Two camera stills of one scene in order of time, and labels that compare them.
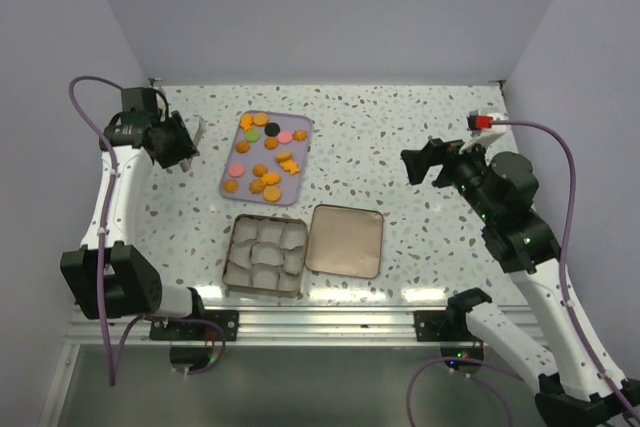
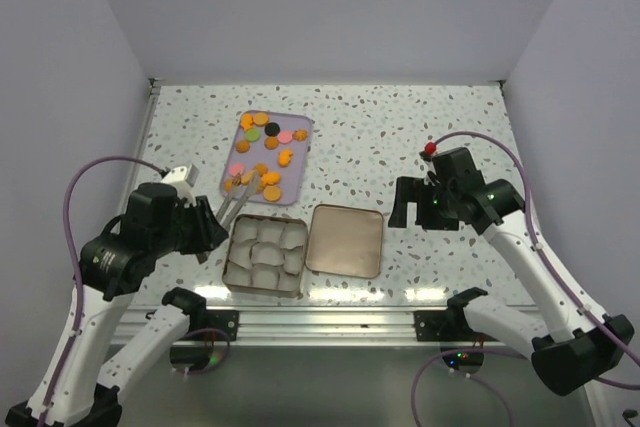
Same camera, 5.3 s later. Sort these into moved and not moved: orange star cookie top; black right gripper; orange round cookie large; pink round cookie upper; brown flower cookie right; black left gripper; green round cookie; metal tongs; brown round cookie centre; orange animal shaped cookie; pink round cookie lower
Moved: black left gripper; black right gripper; orange animal shaped cookie; metal tongs
Not moved: green round cookie; orange round cookie large; pink round cookie lower; brown flower cookie right; orange star cookie top; brown round cookie centre; pink round cookie upper
